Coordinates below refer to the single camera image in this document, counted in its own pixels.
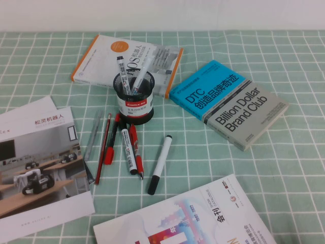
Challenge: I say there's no plain white marker black cap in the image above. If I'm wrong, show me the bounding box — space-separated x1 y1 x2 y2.
147 135 173 196

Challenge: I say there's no black mesh pen holder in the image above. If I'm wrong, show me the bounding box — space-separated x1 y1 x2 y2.
113 70 156 126

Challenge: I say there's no red gel pen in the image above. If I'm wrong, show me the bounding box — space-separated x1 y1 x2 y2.
128 123 145 180

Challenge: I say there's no grey pen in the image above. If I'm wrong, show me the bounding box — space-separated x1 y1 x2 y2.
83 109 104 162

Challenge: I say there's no white barcode marker black cap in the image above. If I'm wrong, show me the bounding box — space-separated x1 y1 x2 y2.
119 119 138 175

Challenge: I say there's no white marker with clear cap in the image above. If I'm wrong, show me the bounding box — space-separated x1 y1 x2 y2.
131 56 154 95

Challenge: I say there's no white labelled marker black tip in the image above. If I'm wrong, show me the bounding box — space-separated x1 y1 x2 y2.
116 55 132 96

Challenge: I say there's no black marker with red cap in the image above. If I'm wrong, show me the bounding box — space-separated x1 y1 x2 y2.
103 113 121 165

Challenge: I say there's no blue grey DTC book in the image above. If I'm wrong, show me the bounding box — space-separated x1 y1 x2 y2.
169 59 290 152

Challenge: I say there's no red pencil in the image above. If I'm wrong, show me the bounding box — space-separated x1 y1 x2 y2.
94 113 112 186

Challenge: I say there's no green checkered tablecloth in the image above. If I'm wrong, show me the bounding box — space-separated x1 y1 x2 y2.
0 30 325 244

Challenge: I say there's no white orange-edged ROS book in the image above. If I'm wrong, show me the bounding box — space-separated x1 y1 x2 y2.
71 34 184 99

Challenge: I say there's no white show catalogue magazine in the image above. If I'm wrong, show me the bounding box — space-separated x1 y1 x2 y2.
92 173 277 244

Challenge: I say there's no white AgileX brochure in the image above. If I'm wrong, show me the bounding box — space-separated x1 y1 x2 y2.
0 95 58 120

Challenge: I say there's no brochure with classroom robot photo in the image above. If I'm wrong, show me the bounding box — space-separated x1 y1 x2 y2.
0 106 96 238

